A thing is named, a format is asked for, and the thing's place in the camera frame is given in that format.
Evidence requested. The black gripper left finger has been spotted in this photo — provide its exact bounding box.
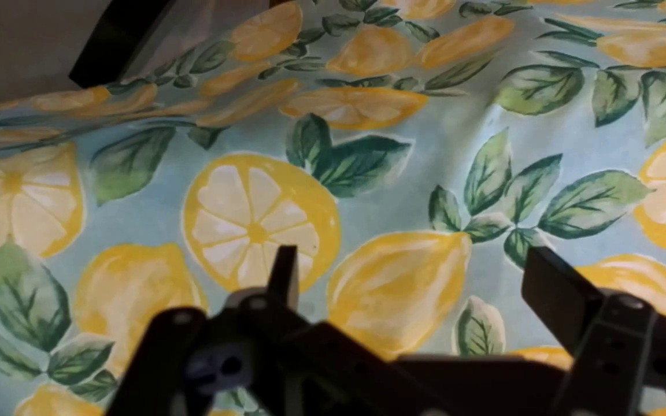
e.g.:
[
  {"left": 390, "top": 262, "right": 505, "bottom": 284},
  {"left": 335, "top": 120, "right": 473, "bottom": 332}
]
[{"left": 105, "top": 243, "right": 366, "bottom": 416}]

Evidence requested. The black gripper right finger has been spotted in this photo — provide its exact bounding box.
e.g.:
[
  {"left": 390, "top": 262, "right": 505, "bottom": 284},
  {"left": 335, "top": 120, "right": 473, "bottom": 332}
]
[{"left": 521, "top": 243, "right": 661, "bottom": 416}]

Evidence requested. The lemon print cloth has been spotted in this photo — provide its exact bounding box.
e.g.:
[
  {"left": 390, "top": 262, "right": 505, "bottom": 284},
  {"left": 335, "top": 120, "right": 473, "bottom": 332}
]
[{"left": 0, "top": 0, "right": 666, "bottom": 416}]

